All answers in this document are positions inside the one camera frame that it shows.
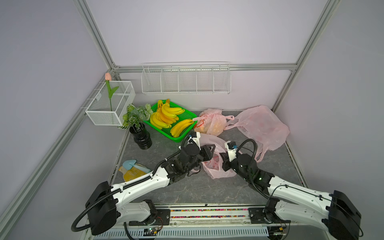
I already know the printed pink plastic bag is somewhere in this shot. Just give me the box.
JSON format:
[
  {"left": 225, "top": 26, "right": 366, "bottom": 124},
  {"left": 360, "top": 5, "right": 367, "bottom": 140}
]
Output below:
[
  {"left": 200, "top": 134, "right": 236, "bottom": 179},
  {"left": 193, "top": 109, "right": 235, "bottom": 137}
]

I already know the yellow banana bunch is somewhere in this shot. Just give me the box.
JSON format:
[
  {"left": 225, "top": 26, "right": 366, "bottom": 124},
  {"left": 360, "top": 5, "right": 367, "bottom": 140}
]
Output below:
[
  {"left": 149, "top": 99, "right": 185, "bottom": 130},
  {"left": 171, "top": 119, "right": 194, "bottom": 138}
]

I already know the plain pink plastic bag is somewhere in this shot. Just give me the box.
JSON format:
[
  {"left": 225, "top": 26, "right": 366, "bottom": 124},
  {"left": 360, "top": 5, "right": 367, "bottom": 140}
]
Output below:
[{"left": 225, "top": 105, "right": 290, "bottom": 163}]

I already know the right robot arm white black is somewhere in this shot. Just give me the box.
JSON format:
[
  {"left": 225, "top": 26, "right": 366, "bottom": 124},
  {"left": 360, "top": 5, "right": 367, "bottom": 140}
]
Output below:
[{"left": 220, "top": 153, "right": 364, "bottom": 240}]

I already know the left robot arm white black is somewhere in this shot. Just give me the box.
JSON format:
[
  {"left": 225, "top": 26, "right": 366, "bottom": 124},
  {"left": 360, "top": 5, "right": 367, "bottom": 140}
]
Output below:
[{"left": 71, "top": 142, "right": 216, "bottom": 236}]

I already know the yellow banana bunch in basket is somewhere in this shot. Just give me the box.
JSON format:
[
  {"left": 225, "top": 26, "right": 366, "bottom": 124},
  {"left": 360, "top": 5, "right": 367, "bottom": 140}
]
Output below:
[{"left": 149, "top": 99, "right": 185, "bottom": 130}]

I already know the green plastic basket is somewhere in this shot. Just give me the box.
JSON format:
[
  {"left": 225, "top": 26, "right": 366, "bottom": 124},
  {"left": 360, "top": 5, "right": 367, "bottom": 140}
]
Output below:
[{"left": 144, "top": 99, "right": 197, "bottom": 143}]

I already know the black plant vase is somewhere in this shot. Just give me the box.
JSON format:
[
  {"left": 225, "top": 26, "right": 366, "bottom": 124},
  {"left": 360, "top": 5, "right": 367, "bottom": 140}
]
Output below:
[{"left": 129, "top": 123, "right": 153, "bottom": 150}]

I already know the yellow white work glove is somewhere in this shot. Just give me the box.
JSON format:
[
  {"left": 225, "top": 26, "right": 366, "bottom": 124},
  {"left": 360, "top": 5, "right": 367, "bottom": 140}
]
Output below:
[{"left": 119, "top": 164, "right": 151, "bottom": 182}]

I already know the green potted plant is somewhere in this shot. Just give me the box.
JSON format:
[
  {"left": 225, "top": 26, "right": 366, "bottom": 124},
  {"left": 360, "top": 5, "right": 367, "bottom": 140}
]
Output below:
[{"left": 118, "top": 104, "right": 154, "bottom": 133}]

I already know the pink artificial tulip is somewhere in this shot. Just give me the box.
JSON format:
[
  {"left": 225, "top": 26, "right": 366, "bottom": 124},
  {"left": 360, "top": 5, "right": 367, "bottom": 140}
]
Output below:
[{"left": 105, "top": 73, "right": 119, "bottom": 111}]

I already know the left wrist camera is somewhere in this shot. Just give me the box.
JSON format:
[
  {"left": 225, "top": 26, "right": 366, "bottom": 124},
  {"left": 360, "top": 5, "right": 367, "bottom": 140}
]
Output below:
[{"left": 188, "top": 131, "right": 201, "bottom": 149}]

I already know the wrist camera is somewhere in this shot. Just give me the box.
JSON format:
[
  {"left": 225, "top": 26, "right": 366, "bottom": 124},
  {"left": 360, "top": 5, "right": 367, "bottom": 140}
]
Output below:
[
  {"left": 188, "top": 131, "right": 201, "bottom": 149},
  {"left": 226, "top": 141, "right": 238, "bottom": 162}
]

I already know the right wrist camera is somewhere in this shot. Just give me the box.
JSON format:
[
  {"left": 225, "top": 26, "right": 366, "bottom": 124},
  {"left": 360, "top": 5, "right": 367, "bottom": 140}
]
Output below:
[{"left": 226, "top": 141, "right": 238, "bottom": 162}]

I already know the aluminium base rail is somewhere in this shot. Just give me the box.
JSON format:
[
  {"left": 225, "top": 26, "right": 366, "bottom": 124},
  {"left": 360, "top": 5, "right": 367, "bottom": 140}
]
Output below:
[{"left": 81, "top": 201, "right": 332, "bottom": 240}]

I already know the white wire shelf back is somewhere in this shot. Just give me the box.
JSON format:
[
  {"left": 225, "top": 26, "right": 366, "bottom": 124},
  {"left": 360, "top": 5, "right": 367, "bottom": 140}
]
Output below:
[{"left": 141, "top": 62, "right": 232, "bottom": 94}]

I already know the white wire basket left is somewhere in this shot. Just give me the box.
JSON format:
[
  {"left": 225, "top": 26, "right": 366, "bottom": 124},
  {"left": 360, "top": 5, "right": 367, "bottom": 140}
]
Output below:
[{"left": 85, "top": 81, "right": 136, "bottom": 126}]

